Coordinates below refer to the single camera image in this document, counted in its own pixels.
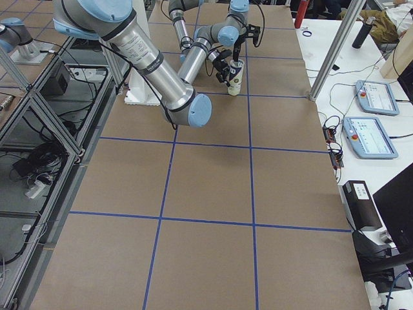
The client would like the black box with label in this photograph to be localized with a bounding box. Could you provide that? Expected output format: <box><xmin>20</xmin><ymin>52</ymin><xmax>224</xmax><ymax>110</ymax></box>
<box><xmin>342</xmin><ymin>180</ymin><xmax>382</xmax><ymax>231</ymax></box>

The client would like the black computer monitor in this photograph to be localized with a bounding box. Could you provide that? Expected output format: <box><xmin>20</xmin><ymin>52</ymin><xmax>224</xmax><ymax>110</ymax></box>
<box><xmin>352</xmin><ymin>165</ymin><xmax>412</xmax><ymax>293</ymax></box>

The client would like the brown paper table cover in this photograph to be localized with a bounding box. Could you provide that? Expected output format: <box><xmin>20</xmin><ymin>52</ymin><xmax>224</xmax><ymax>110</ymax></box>
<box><xmin>31</xmin><ymin>6</ymin><xmax>370</xmax><ymax>309</ymax></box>

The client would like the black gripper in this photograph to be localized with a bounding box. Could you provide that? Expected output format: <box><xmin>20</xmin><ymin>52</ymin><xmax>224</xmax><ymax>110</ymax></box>
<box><xmin>233</xmin><ymin>33</ymin><xmax>247</xmax><ymax>62</ymax></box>
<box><xmin>212</xmin><ymin>56</ymin><xmax>230</xmax><ymax>87</ymax></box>

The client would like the white tennis ball can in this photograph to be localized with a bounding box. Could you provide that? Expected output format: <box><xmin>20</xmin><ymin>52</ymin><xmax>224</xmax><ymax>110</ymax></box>
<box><xmin>228</xmin><ymin>59</ymin><xmax>245</xmax><ymax>96</ymax></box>

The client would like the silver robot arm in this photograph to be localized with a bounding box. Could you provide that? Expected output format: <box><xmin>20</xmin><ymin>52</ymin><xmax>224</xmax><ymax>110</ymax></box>
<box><xmin>53</xmin><ymin>1</ymin><xmax>249</xmax><ymax>127</ymax></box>
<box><xmin>168</xmin><ymin>1</ymin><xmax>239</xmax><ymax>85</ymax></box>

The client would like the far blue teach pendant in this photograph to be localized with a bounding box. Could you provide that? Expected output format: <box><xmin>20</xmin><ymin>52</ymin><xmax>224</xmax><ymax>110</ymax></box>
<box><xmin>355</xmin><ymin>80</ymin><xmax>399</xmax><ymax>116</ymax></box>

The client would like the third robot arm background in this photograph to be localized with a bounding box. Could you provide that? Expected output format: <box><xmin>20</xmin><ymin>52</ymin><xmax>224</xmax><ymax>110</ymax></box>
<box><xmin>1</xmin><ymin>17</ymin><xmax>49</xmax><ymax>65</ymax></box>

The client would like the wooden board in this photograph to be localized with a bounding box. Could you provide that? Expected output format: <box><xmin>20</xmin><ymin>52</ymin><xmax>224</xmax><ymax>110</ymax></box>
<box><xmin>380</xmin><ymin>26</ymin><xmax>412</xmax><ymax>79</ymax></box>

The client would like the blue teach pendant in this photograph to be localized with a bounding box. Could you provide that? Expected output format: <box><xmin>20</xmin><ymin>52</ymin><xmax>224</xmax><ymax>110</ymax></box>
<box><xmin>343</xmin><ymin>117</ymin><xmax>398</xmax><ymax>160</ymax></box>
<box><xmin>355</xmin><ymin>80</ymin><xmax>399</xmax><ymax>116</ymax></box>

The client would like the black thermos bottle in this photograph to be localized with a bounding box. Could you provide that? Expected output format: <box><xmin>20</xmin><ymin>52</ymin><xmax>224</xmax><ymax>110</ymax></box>
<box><xmin>352</xmin><ymin>17</ymin><xmax>376</xmax><ymax>49</ymax></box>

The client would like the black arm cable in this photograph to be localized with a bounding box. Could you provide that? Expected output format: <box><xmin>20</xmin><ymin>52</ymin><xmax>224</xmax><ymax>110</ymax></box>
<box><xmin>248</xmin><ymin>0</ymin><xmax>266</xmax><ymax>48</ymax></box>

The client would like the red cylinder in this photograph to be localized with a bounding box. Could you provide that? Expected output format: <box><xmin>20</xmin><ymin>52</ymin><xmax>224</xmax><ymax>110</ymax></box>
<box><xmin>294</xmin><ymin>0</ymin><xmax>310</xmax><ymax>29</ymax></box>

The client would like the aluminium frame post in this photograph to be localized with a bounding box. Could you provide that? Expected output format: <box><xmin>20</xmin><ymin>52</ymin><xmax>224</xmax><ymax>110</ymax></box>
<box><xmin>308</xmin><ymin>0</ymin><xmax>366</xmax><ymax>101</ymax></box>

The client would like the near blue teach pendant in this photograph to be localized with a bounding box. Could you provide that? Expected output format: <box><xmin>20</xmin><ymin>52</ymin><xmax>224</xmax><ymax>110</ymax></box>
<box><xmin>343</xmin><ymin>117</ymin><xmax>398</xmax><ymax>160</ymax></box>

